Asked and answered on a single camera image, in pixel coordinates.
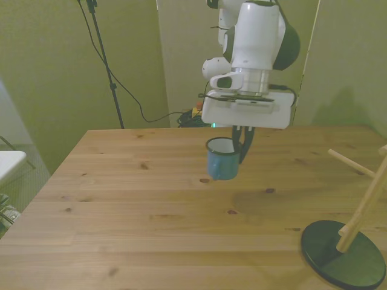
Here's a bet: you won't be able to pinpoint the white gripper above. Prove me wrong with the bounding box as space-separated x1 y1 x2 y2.
201 89 296 166

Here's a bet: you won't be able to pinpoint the blue enamel mug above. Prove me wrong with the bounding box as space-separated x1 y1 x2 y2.
206 137 241 182

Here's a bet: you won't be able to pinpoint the wooden mug tree stand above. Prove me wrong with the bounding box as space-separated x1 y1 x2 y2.
301 144 387 288

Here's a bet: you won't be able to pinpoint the white folding table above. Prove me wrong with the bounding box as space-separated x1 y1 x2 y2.
0 135 36 184

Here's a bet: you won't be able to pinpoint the grey shoes on floor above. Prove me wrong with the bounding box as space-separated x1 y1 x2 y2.
0 193 21 232

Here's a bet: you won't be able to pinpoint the coiled green black cables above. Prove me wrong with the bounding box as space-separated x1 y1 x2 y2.
176 108 213 129

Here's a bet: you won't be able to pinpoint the black tripod camera cable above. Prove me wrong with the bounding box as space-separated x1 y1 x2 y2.
77 0 184 123

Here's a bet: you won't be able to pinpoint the black tripod camera stand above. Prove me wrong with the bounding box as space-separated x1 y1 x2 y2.
76 0 126 130

